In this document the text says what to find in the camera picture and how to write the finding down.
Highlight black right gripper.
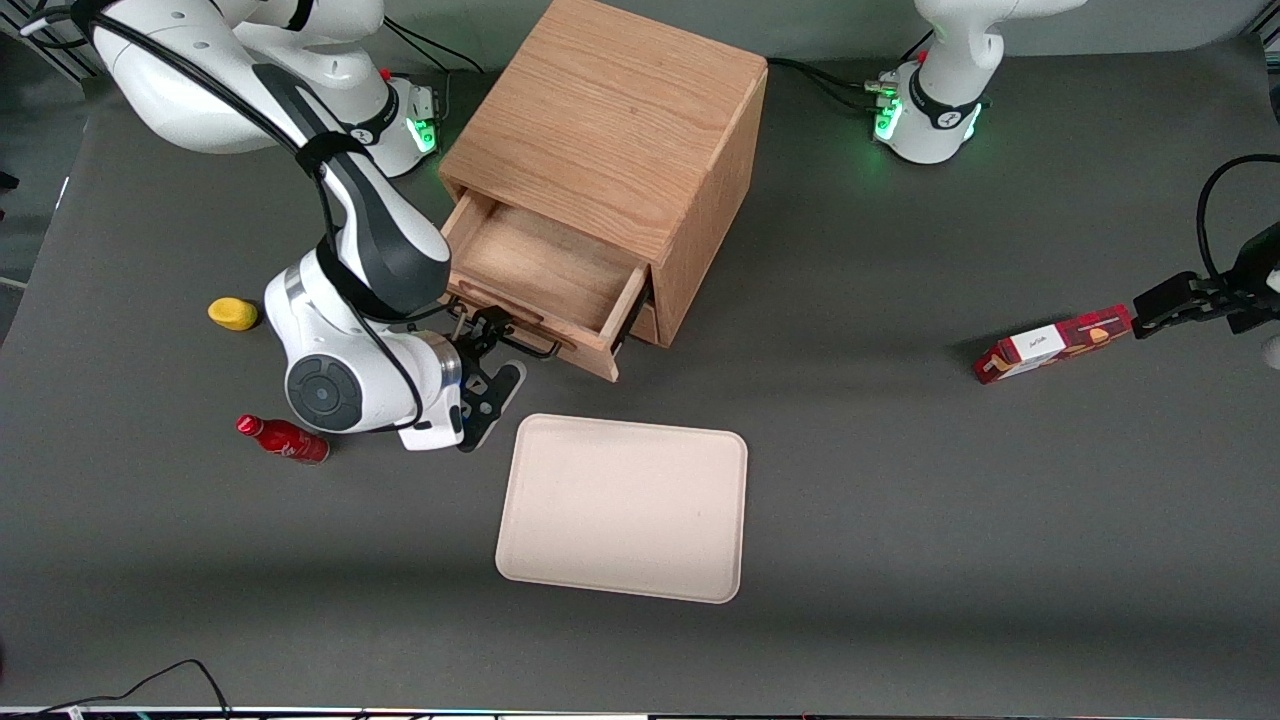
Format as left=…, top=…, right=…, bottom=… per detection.
left=450, top=305, right=516, bottom=403

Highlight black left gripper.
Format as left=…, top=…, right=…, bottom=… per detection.
left=1132, top=222, right=1280, bottom=341

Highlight wooden drawer cabinet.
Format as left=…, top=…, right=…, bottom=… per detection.
left=437, top=0, right=769, bottom=349

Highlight red snack box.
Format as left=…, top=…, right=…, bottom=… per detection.
left=973, top=304, right=1134, bottom=386

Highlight beige plastic tray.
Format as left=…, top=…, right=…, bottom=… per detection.
left=495, top=413, right=749, bottom=605

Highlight red drink bottle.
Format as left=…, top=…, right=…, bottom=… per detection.
left=235, top=414, right=331, bottom=466

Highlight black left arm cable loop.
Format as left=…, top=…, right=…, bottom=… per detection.
left=1197, top=153, right=1280, bottom=286

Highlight black right base cables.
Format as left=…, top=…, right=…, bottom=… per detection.
left=383, top=18, right=486, bottom=77

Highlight black base cables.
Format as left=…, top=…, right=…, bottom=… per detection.
left=383, top=18, right=486, bottom=77
left=768, top=30, right=936, bottom=111

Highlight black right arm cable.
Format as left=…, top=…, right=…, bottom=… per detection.
left=20, top=4, right=456, bottom=433

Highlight black left base cables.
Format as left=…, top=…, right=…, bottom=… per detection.
left=768, top=30, right=936, bottom=111

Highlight thin black floor cable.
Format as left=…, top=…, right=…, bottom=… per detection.
left=0, top=659, right=233, bottom=719

